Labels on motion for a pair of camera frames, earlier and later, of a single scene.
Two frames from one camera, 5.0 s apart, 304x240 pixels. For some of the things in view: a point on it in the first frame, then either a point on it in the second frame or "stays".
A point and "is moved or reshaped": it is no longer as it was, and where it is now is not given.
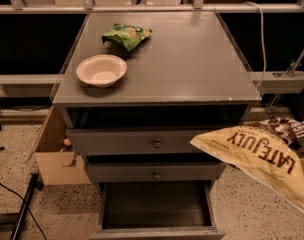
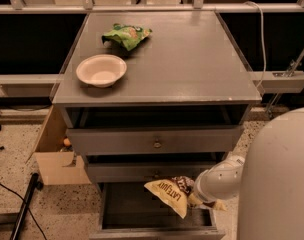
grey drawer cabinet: x=133 y=90 stays
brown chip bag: x=271 y=150 is moved or reshaped
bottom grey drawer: x=157 y=210 stays
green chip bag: x=129 y=36 stays
